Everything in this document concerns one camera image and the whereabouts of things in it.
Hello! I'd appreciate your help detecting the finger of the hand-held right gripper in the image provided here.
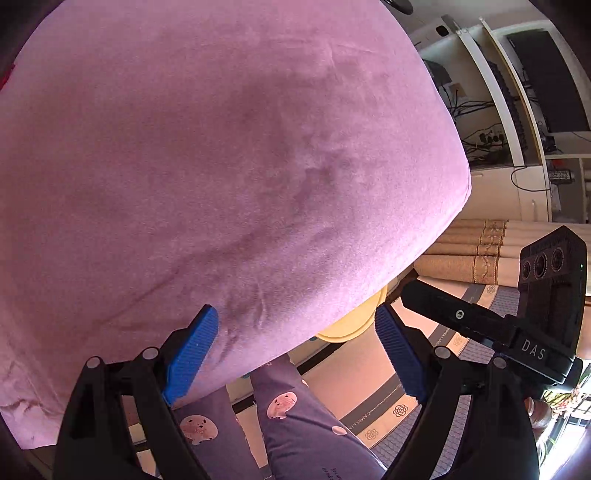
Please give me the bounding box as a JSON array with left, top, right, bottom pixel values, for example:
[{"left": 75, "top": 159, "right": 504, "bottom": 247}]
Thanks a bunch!
[{"left": 401, "top": 279, "right": 515, "bottom": 347}]

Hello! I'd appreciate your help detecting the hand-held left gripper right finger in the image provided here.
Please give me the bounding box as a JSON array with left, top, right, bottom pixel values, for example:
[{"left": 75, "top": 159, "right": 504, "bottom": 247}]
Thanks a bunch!
[{"left": 375, "top": 305, "right": 539, "bottom": 480}]

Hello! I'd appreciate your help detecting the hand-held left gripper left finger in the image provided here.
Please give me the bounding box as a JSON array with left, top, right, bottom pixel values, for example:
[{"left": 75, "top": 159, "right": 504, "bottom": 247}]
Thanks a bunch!
[{"left": 53, "top": 305, "right": 220, "bottom": 480}]

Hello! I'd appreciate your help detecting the person's right hand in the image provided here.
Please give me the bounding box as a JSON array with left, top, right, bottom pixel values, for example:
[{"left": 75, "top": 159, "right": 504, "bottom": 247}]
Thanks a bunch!
[{"left": 525, "top": 398, "right": 556, "bottom": 431}]

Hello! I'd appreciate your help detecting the yellow round object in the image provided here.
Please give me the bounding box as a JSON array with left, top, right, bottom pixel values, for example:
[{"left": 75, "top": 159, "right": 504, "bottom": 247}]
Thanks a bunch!
[{"left": 316, "top": 285, "right": 389, "bottom": 343}]

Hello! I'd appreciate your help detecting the grey flower pattern floor mat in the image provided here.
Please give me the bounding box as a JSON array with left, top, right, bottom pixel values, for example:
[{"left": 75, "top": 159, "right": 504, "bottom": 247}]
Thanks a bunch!
[{"left": 339, "top": 277, "right": 525, "bottom": 480}]

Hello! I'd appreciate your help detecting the rolled beige rug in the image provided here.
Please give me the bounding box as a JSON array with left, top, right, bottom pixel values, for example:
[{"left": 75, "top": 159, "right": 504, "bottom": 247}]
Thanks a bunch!
[{"left": 413, "top": 219, "right": 557, "bottom": 289}]

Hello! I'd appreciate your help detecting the person's left leg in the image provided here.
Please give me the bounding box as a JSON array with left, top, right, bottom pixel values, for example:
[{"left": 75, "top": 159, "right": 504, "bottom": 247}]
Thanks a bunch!
[{"left": 173, "top": 383, "right": 262, "bottom": 480}]

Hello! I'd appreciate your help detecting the person's leg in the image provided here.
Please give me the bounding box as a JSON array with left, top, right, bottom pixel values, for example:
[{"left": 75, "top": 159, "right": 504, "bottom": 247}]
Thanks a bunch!
[
  {"left": 173, "top": 383, "right": 262, "bottom": 480},
  {"left": 252, "top": 355, "right": 386, "bottom": 480}
]

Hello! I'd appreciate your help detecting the person's right leg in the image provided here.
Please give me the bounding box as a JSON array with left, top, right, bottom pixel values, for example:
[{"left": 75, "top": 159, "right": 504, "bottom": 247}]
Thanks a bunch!
[{"left": 252, "top": 355, "right": 386, "bottom": 480}]

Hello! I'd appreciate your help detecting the pink velvet cushion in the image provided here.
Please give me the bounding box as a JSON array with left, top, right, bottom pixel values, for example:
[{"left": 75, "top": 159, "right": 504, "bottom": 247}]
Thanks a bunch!
[{"left": 0, "top": 0, "right": 472, "bottom": 450}]

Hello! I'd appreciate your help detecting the black keyboard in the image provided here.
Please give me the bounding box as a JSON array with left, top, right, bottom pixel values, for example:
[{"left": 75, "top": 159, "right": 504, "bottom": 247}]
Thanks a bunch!
[{"left": 488, "top": 60, "right": 528, "bottom": 155}]

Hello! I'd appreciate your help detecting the white computer desk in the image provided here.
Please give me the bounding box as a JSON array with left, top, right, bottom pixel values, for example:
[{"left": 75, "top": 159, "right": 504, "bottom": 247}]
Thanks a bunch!
[{"left": 411, "top": 14, "right": 591, "bottom": 224}]

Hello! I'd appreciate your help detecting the black monitor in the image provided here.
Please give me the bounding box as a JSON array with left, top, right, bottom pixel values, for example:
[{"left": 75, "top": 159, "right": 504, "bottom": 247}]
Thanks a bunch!
[{"left": 505, "top": 28, "right": 591, "bottom": 134}]

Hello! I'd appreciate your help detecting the black cable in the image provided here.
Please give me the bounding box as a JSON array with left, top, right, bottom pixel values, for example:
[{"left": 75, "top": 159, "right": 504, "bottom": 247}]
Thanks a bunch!
[{"left": 510, "top": 164, "right": 552, "bottom": 192}]

